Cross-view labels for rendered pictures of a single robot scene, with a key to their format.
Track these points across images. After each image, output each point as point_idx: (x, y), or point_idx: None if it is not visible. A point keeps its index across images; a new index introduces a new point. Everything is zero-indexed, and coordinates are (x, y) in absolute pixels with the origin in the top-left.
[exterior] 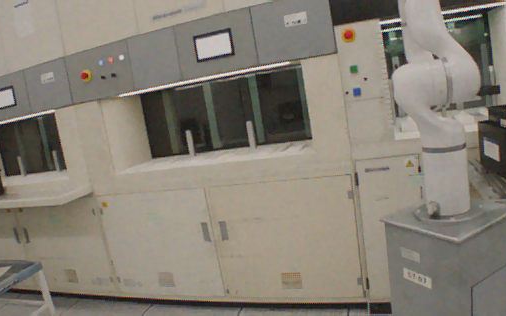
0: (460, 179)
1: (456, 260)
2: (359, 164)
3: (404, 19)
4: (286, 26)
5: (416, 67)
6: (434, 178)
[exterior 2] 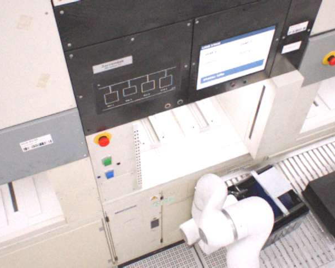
0: None
1: None
2: (110, 211)
3: (202, 209)
4: (24, 151)
5: None
6: None
